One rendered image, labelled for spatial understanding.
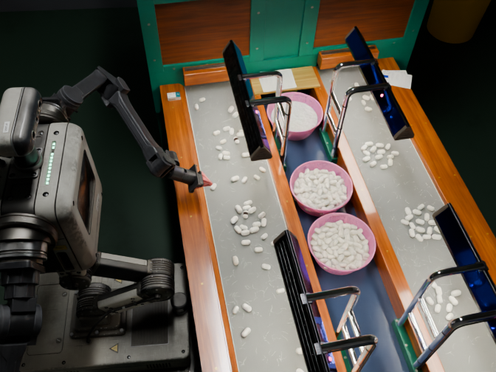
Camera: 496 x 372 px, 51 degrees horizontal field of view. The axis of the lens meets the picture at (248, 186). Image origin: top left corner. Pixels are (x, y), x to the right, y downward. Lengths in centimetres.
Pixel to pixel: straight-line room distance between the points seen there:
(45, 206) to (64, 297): 103
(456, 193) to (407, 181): 20
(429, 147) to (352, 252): 67
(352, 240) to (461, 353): 56
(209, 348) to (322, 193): 82
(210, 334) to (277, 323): 24
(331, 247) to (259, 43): 105
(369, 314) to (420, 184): 64
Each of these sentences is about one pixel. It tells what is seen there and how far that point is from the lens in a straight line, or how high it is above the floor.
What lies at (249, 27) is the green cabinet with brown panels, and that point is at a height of 103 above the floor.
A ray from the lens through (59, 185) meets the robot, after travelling 140.
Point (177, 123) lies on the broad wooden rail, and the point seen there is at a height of 76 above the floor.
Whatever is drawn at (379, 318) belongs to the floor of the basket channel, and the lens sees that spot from 206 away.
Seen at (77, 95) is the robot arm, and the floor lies 133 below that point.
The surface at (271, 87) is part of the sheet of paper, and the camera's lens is 257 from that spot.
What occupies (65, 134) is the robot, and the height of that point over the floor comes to 145.
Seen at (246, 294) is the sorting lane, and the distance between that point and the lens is 195.
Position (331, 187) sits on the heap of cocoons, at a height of 72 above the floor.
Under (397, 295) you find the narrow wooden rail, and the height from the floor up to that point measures 76.
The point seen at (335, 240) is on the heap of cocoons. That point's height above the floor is 74.
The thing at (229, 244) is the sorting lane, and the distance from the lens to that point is 205.
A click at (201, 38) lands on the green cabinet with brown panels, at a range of 249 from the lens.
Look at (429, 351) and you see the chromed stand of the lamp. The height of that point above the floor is 88.
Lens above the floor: 251
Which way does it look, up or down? 53 degrees down
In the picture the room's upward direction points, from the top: 2 degrees clockwise
